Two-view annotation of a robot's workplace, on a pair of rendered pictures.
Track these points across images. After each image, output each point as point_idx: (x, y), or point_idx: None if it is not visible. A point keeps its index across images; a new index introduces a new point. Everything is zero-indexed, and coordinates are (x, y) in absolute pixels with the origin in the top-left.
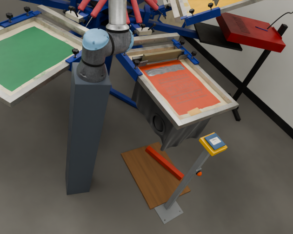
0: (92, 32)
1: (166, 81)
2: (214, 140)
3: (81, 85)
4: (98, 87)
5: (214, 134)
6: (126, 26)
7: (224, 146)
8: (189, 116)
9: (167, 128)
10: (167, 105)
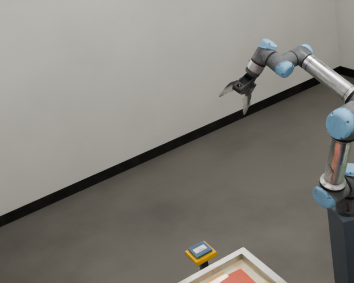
0: (353, 168)
1: None
2: (201, 248)
3: None
4: None
5: (199, 255)
6: (322, 176)
7: (188, 250)
8: (226, 271)
9: None
10: (257, 266)
